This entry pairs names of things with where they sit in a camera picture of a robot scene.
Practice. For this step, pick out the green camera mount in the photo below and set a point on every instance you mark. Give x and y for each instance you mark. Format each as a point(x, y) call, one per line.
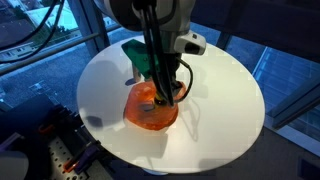
point(140, 56)

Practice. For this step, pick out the white and grey wrist camera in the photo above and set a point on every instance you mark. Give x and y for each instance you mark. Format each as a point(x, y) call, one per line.
point(191, 45)

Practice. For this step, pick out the dark window post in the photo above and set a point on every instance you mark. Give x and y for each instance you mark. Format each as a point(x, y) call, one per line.
point(88, 23)

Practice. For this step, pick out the grey metal railing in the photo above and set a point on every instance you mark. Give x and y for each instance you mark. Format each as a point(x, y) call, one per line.
point(43, 51)

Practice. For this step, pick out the black equipment block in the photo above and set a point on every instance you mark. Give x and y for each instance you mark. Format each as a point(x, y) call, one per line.
point(30, 120)

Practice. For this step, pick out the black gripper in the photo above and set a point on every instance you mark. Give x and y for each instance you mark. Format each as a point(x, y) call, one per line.
point(168, 66)

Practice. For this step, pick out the purple clamp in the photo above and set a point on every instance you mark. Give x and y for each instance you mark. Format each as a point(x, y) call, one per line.
point(85, 158)

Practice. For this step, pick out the white rounded object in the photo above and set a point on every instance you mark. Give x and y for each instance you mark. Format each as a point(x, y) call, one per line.
point(11, 165)

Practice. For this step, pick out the orange plastic bowl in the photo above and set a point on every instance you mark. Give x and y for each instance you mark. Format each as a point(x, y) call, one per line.
point(146, 113)

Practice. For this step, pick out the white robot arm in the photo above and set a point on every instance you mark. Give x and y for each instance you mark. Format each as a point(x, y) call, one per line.
point(166, 13)

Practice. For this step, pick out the perforated metal plate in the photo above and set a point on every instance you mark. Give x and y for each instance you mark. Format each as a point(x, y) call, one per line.
point(61, 156)

